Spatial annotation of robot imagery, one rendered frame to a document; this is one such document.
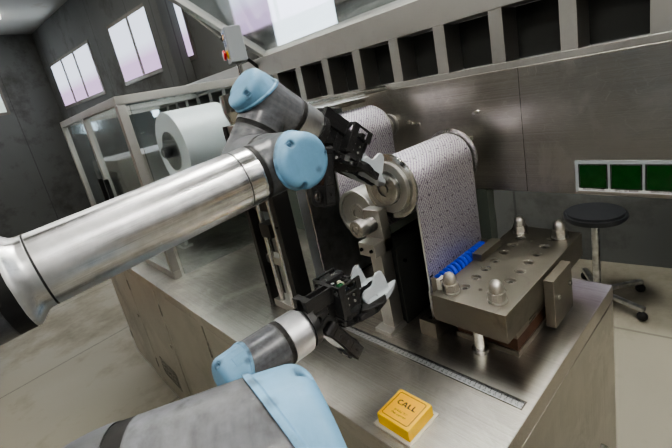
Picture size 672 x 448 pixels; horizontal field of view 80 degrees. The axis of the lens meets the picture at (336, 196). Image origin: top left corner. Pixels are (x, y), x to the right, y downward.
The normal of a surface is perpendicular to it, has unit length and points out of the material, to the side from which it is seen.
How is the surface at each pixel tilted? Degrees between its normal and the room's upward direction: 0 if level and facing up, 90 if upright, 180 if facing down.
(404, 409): 0
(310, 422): 34
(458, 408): 0
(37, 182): 90
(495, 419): 0
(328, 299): 90
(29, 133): 90
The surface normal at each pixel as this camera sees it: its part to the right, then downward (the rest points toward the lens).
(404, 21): -0.72, 0.32
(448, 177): 0.67, 0.06
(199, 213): 0.65, 0.29
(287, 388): -0.12, -0.91
